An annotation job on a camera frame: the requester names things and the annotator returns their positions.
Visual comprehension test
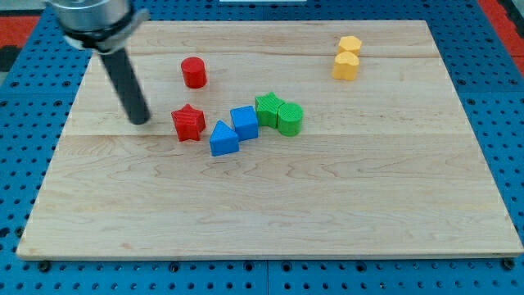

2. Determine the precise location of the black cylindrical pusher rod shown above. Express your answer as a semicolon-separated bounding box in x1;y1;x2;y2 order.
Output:
101;48;151;125

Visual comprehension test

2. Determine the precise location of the yellow heart block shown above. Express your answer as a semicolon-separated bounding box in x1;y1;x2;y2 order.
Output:
332;52;359;81

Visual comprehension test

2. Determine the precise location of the red cylinder block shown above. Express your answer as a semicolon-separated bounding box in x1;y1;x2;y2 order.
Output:
181;57;207;89

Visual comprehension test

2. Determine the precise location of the yellow hexagon block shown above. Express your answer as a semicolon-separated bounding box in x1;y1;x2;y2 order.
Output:
337;35;363;57

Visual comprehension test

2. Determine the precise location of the green star block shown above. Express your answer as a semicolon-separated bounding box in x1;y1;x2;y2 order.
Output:
255;92;285;129

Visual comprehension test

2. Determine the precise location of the green cylinder block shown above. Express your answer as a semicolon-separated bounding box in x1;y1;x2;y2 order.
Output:
277;102;304;137

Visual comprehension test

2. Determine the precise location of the wooden board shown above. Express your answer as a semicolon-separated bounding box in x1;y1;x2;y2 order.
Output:
17;20;523;261

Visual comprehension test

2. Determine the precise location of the blue cube block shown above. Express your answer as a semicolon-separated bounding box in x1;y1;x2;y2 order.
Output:
230;106;259;141

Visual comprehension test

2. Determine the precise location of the red star block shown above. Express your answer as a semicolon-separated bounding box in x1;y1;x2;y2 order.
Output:
171;104;206;142

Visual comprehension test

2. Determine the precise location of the blue triangle block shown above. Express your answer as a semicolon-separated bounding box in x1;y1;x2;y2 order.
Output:
210;120;240;157

